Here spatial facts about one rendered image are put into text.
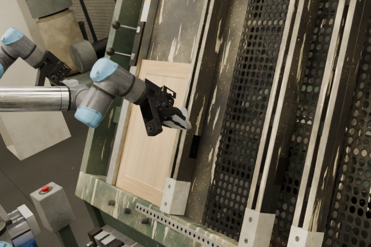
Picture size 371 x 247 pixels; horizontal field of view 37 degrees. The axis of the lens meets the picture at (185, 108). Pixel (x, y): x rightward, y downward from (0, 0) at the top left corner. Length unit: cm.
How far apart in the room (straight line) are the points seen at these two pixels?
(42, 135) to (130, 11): 348
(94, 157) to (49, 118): 335
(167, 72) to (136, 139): 32
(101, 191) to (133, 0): 91
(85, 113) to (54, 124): 446
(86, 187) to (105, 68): 116
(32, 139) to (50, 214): 345
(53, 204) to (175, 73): 83
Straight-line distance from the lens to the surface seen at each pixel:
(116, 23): 248
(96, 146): 269
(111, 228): 250
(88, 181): 265
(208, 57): 206
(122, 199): 238
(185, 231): 200
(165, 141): 222
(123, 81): 160
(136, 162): 238
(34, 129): 600
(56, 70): 220
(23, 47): 215
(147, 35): 249
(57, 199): 259
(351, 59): 161
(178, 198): 207
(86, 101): 160
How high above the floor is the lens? 193
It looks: 20 degrees down
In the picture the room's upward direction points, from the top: 18 degrees counter-clockwise
